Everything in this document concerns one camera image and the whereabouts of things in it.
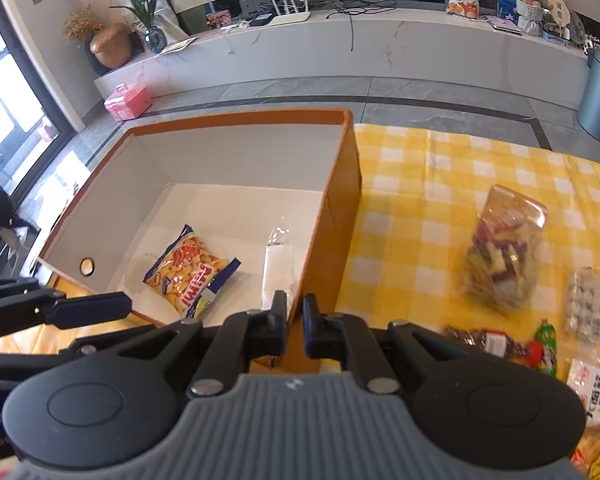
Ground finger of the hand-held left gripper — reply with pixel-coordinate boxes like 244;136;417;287
0;290;133;343
0;276;43;303

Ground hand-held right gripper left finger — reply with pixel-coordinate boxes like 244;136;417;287
75;290;288;398

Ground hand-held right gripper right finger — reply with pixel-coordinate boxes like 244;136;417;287
302;294;486;395

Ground clear white snack packet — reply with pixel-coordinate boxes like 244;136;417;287
260;227;296;311

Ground orange storage box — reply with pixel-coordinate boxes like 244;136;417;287
0;108;363;376

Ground dried vegetable chips bag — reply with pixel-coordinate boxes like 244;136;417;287
461;185;549;313

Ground clear packet of white balls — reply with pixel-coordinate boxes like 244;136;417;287
564;267;600;346

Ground yellow biscuit snack bag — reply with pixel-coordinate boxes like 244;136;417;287
142;224;242;318

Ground dark red snack packet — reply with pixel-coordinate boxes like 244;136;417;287
442;325;536;361

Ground yellow checked tablecloth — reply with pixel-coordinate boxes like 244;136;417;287
330;122;600;480

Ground glass sliding door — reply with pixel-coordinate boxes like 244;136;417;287
0;0;76;196

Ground pink gift box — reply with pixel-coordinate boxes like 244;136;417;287
104;82;153;122

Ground small green bottle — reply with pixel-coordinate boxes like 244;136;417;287
530;320;558;378

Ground brown round vase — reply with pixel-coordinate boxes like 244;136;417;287
89;22;133;70

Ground white marble tv cabinet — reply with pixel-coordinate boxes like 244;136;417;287
94;7;591;111

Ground dried flowers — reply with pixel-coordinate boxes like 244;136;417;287
61;4;103;43

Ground paper booklet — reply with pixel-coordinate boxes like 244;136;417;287
159;36;198;56

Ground green plant in glass vase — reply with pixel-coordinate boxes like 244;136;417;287
109;0;173;55

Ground white red-print snack packet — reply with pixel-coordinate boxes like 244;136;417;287
566;358;600;428

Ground white router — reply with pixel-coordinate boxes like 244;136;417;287
267;0;312;25

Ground silver laptop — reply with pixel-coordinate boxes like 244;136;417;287
486;16;523;36

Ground decorative plate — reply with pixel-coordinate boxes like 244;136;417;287
565;10;588;43

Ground round paper fan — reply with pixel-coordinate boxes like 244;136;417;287
545;0;573;28

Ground black cables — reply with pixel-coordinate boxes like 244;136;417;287
325;0;398;53

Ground black picture frame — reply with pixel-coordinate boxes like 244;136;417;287
135;0;191;41

